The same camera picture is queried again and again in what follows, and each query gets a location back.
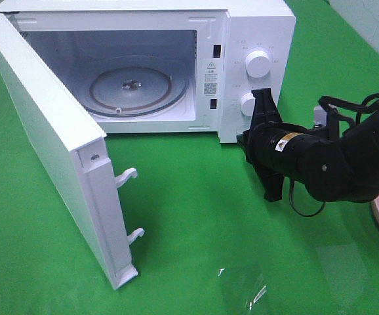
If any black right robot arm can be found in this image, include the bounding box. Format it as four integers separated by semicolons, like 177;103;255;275
237;88;379;202

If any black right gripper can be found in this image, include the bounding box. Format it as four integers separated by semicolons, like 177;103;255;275
237;88;284;201

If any upper white dial knob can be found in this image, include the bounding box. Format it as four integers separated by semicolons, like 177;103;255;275
245;49;271;78

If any white microwave oven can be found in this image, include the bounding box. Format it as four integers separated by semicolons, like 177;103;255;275
0;1;296;143

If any clear tape patch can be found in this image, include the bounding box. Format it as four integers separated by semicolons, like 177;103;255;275
217;264;271;314

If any white dial knob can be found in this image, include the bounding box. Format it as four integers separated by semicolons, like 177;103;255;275
240;93;256;117
245;49;271;78

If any green table cover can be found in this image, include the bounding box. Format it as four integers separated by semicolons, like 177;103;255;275
0;0;379;315

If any white microwave door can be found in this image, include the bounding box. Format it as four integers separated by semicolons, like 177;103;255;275
0;13;144;289

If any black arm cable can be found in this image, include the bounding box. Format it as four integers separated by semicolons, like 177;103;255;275
286;93;379;218

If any lower white dial knob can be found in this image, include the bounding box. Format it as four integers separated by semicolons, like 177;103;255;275
240;93;256;117

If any glass microwave turntable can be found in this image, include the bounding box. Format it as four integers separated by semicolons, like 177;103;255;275
75;55;193;118

